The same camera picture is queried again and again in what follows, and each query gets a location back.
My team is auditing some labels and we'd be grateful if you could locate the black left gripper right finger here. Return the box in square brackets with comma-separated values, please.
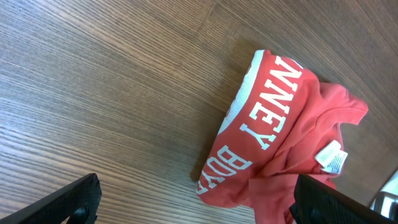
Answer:
[289, 174, 397, 224]

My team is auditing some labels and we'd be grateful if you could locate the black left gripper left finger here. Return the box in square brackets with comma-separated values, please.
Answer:
[1, 173, 102, 224]

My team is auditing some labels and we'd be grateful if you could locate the red t-shirt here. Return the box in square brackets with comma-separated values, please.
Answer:
[196, 50, 368, 223]

